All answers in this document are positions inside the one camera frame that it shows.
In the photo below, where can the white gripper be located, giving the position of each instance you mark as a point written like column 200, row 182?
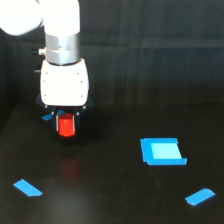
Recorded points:
column 64, row 86

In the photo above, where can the red hexagonal block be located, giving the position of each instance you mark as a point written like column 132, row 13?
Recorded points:
column 66, row 126

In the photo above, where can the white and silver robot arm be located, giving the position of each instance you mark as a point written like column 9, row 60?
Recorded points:
column 60, row 20

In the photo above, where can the blue tape strip far left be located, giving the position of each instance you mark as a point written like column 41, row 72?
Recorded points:
column 49, row 116

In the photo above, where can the blue tape strip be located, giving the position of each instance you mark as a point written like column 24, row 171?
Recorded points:
column 49, row 116
column 199, row 196
column 26, row 188

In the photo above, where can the blue tape strip near left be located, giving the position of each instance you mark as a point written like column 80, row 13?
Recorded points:
column 26, row 188

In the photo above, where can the blue tape strip near right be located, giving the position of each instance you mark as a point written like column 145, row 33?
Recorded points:
column 199, row 196

